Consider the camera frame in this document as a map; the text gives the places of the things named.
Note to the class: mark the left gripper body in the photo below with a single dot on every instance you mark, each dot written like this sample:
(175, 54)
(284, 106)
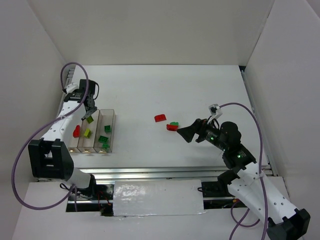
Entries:
(90, 109)

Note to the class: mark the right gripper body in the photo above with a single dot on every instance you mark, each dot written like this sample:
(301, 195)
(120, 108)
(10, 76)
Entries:
(198, 130)

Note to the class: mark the lime rectangular lego brick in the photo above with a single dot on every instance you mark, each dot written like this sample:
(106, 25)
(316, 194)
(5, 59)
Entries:
(90, 119)

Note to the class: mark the lime lego block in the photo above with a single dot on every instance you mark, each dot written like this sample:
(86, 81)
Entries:
(87, 133)

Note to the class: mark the small green lego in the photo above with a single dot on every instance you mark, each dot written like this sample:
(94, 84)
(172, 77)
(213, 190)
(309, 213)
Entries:
(105, 147)

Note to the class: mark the green square lego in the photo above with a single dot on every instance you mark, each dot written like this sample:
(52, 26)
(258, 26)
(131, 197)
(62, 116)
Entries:
(107, 128)

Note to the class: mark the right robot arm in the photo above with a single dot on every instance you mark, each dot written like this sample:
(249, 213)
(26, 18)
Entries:
(245, 181)

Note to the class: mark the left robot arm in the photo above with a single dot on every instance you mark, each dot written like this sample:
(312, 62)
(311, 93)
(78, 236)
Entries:
(49, 155)

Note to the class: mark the red and green round lego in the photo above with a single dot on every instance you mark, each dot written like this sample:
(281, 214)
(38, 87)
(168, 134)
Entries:
(172, 126)

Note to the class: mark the clear container left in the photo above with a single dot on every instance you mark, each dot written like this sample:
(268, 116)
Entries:
(73, 143)

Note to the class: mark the clear container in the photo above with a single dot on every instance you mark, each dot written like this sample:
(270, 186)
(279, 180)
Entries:
(106, 117)
(73, 143)
(86, 145)

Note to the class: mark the clear container middle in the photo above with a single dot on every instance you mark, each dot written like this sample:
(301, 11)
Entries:
(86, 145)

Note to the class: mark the red curved lego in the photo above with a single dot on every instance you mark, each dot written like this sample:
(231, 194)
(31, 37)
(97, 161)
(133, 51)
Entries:
(160, 118)

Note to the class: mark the clear container right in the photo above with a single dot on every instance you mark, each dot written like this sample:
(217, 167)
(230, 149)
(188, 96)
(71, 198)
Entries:
(106, 117)

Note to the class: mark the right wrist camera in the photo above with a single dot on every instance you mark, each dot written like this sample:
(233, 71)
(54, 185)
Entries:
(215, 111)

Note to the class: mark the aluminium rail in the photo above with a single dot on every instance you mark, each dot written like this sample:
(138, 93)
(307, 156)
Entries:
(155, 173)

